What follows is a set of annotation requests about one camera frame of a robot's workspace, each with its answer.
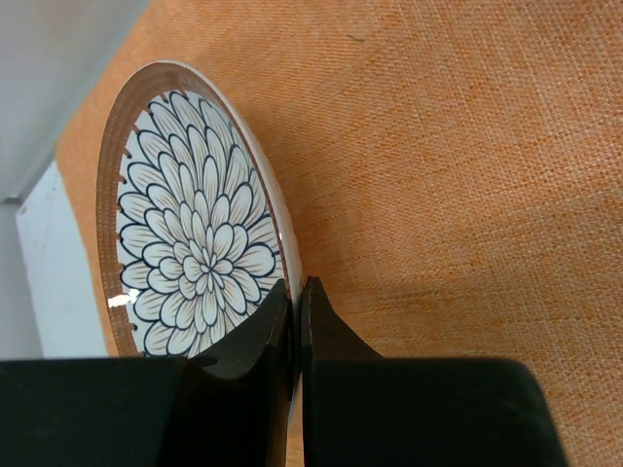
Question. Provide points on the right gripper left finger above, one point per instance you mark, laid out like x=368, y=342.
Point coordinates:
x=227, y=406

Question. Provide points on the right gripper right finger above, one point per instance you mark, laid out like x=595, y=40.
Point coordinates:
x=363, y=409

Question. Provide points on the orange cloth napkin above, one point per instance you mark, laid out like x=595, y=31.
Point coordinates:
x=453, y=171

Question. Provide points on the floral patterned ceramic plate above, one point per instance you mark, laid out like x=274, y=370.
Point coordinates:
x=192, y=227

